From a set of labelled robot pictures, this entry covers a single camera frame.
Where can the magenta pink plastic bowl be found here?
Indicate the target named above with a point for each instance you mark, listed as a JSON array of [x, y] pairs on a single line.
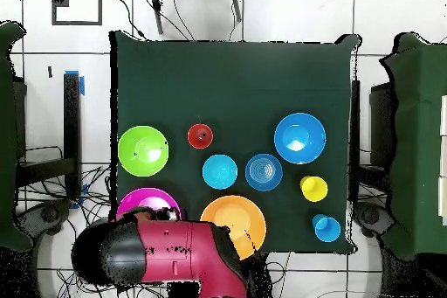
[[146, 198]]

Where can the lime green plastic bowl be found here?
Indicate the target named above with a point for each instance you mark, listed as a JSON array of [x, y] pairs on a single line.
[[131, 151]]

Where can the medium translucent blue bowl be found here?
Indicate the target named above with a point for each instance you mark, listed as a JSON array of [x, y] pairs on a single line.
[[263, 172]]

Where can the white boxes stack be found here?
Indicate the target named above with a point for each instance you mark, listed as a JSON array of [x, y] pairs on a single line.
[[443, 116]]

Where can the small cyan plastic bowl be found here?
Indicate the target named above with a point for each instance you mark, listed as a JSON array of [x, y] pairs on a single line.
[[220, 171]]

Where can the blue tape strip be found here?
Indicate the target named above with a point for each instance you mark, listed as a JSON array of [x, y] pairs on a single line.
[[82, 84]]

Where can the black metal table frame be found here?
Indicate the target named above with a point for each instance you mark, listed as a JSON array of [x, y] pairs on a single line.
[[355, 119], [72, 119]]

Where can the light blue plastic cup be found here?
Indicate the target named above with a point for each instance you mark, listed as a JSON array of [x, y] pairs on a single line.
[[327, 230]]

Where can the orange plastic bowl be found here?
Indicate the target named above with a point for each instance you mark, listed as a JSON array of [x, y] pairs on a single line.
[[234, 217]]

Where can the dark green tablecloth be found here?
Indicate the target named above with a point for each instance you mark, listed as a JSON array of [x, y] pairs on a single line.
[[227, 84]]

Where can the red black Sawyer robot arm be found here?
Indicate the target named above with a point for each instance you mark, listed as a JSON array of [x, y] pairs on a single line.
[[174, 249]]

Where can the yellow plastic cup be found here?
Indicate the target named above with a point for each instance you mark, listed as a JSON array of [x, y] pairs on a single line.
[[314, 189]]

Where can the red-orange plastic cup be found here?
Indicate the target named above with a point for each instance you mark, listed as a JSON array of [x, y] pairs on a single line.
[[200, 136]]

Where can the gray pedestal foot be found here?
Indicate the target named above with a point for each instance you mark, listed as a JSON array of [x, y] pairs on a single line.
[[49, 214], [372, 216]]

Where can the green cloth covered side table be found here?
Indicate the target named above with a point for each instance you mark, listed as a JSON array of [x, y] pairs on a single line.
[[7, 137], [419, 67]]

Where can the large blue plastic bowl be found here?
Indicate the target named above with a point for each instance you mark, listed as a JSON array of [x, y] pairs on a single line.
[[299, 138]]

